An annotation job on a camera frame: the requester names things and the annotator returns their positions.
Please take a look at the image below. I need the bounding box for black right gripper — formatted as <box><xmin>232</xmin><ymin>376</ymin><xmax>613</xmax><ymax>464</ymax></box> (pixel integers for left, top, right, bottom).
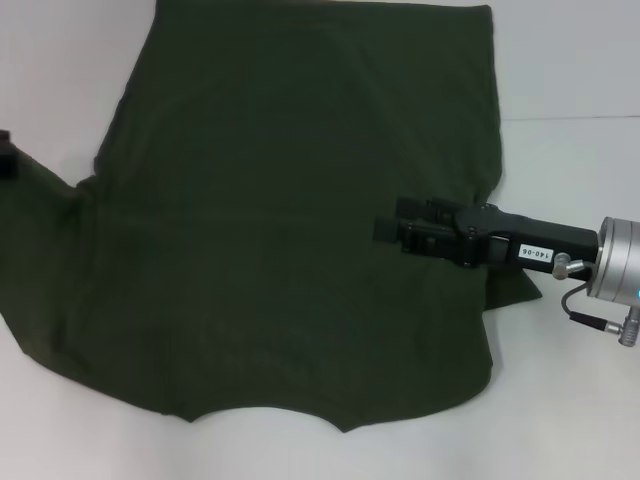
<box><xmin>374</xmin><ymin>198</ymin><xmax>601</xmax><ymax>280</ymax></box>

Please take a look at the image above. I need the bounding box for right arm cable with plug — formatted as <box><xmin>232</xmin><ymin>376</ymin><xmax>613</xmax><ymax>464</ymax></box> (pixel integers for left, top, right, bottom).
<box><xmin>551</xmin><ymin>251</ymin><xmax>640</xmax><ymax>347</ymax></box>

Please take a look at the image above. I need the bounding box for dark green shirt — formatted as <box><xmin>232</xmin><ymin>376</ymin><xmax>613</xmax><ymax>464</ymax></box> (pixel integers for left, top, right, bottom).
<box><xmin>0</xmin><ymin>0</ymin><xmax>546</xmax><ymax>434</ymax></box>

